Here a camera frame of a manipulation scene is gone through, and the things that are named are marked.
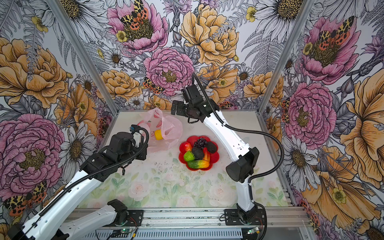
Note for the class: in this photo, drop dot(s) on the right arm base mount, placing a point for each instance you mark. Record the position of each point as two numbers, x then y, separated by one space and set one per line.
238 217

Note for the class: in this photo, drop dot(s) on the dark purple toy grapes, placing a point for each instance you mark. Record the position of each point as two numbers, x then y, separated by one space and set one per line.
200 143

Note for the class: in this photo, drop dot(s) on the yellow toy fruit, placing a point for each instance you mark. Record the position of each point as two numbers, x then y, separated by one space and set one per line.
158 135

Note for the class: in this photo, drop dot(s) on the green yellow toy mango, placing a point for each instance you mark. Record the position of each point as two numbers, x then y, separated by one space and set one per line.
199 164

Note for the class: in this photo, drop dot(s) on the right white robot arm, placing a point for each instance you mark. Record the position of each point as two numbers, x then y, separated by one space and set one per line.
244 158

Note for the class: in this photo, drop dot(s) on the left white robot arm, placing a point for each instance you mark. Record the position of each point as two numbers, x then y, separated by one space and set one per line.
47 224

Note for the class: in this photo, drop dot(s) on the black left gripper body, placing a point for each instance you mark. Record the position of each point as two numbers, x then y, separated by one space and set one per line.
139 155

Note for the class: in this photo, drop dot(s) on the red toy apple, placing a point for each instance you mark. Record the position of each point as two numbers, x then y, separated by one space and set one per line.
185 147

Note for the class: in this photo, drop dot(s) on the pink plastic bag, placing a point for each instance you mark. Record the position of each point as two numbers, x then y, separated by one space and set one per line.
171 127

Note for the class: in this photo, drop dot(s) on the green circuit board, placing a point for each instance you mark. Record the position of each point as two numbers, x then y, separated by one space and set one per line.
254 230
124 231

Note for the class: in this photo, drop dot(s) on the green circuit board left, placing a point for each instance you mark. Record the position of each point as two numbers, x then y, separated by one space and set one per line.
124 231

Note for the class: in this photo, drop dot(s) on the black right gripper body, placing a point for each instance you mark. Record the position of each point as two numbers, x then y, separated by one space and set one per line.
184 109

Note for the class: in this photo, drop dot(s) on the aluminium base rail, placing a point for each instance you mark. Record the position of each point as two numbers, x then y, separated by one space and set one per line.
283 223

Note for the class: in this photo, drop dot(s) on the red flower-shaped plate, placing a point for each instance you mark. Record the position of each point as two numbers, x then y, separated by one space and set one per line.
214 157

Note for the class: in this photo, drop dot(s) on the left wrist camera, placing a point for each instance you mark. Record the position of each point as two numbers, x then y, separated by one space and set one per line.
133 128

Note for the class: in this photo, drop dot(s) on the dark brown toy avocado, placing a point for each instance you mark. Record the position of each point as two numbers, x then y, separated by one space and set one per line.
198 153

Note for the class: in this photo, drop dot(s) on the green circuit board right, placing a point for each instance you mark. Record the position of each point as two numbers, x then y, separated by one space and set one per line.
254 230

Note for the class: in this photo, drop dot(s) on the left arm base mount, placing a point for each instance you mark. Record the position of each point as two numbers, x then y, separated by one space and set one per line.
128 218

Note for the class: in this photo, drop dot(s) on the green toy lime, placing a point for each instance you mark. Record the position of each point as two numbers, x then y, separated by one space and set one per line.
189 156

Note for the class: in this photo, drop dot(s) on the orange red toy fruit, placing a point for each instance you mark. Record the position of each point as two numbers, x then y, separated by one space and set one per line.
207 155

